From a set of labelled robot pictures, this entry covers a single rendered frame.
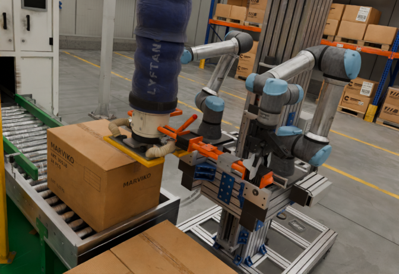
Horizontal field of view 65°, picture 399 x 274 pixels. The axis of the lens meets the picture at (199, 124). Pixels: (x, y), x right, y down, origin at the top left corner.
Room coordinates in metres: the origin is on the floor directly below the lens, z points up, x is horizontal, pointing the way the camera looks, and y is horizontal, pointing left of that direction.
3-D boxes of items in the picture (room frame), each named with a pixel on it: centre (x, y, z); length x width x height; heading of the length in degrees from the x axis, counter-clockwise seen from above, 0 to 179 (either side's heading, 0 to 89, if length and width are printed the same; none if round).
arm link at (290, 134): (1.47, -0.45, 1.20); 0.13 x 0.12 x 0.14; 46
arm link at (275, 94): (1.06, -0.24, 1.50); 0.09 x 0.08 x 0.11; 136
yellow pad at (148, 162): (1.32, 0.29, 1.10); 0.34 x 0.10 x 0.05; 53
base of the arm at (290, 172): (1.47, -0.45, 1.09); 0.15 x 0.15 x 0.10
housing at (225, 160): (1.12, -0.14, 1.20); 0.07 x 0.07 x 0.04; 53
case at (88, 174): (1.65, 0.53, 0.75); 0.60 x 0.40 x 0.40; 53
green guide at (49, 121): (2.60, 1.30, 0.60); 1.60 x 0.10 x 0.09; 52
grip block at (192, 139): (1.25, 0.03, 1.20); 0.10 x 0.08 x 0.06; 143
